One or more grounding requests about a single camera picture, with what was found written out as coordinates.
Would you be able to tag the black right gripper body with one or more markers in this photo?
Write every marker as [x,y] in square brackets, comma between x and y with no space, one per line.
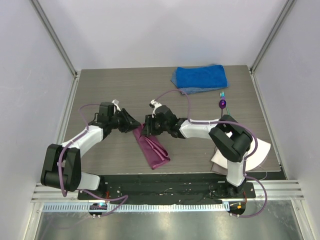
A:
[152,124]

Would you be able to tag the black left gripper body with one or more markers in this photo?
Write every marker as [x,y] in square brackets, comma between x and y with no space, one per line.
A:
[118,121]

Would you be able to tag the magenta satin napkin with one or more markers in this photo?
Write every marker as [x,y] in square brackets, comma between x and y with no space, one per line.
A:
[155,154]

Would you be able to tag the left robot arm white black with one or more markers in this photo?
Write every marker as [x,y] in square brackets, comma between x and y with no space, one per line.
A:
[62,168]

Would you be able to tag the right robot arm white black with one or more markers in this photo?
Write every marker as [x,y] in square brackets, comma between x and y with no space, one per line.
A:
[231,138]

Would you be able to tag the blue striped cloth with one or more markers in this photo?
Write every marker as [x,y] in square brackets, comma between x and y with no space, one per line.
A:
[197,89]

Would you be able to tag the iridescent purple spoon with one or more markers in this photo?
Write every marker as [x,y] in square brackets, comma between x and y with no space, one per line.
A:
[222,105]

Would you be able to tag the iridescent fork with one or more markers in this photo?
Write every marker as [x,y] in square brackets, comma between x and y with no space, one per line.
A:
[222,96]

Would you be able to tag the blue terry towel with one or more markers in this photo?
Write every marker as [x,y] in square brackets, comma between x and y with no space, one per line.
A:
[201,76]

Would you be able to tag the white folded cloth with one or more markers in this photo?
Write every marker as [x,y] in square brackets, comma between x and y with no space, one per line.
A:
[253,161]

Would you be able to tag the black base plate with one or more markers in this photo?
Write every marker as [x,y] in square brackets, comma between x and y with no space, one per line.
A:
[172,189]

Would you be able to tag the white slotted cable duct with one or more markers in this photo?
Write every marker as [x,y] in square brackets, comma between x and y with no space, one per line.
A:
[59,207]

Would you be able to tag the aluminium frame post left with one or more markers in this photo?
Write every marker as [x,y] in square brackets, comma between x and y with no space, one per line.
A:
[53,35]

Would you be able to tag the aluminium frame post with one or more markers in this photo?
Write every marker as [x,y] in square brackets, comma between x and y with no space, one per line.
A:
[53,35]
[285,11]

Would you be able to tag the aluminium front rail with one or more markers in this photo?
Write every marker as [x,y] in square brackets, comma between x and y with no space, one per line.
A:
[275,189]

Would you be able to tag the aluminium frame post right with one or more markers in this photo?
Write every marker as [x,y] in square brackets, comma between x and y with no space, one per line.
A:
[285,11]

